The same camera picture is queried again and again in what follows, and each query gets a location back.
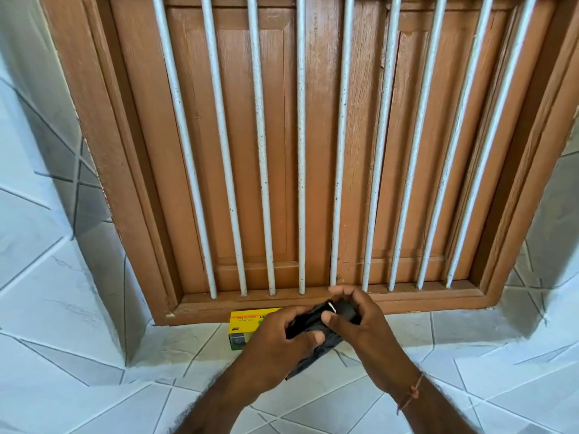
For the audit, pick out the brown wooden window shutter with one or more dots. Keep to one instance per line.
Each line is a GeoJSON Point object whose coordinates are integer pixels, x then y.
{"type": "Point", "coordinates": [405, 131]}
{"type": "Point", "coordinates": [239, 131]}

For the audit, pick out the brown wooden window frame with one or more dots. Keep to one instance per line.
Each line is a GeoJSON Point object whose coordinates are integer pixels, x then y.
{"type": "Point", "coordinates": [99, 144]}

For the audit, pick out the person's right hand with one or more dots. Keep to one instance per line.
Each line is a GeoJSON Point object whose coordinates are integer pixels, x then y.
{"type": "Point", "coordinates": [375, 343]}

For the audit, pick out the person's left thumb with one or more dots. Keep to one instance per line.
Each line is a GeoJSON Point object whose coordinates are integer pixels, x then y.
{"type": "Point", "coordinates": [310, 338]}

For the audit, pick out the person's left forearm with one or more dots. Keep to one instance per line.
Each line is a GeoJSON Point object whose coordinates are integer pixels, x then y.
{"type": "Point", "coordinates": [217, 402]}

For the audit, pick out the person's left hand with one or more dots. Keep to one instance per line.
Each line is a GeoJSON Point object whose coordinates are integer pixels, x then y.
{"type": "Point", "coordinates": [267, 352]}

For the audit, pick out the row of white window bars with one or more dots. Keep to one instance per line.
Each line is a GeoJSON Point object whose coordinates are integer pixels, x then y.
{"type": "Point", "coordinates": [301, 176]}

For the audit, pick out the yellow and green cardboard box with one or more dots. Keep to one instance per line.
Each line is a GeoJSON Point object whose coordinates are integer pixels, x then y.
{"type": "Point", "coordinates": [246, 323]}

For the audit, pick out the person's right forearm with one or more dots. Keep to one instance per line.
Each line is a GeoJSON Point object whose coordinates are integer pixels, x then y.
{"type": "Point", "coordinates": [429, 409]}

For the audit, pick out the person's right thumb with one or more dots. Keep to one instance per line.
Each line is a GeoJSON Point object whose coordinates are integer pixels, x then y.
{"type": "Point", "coordinates": [334, 321]}

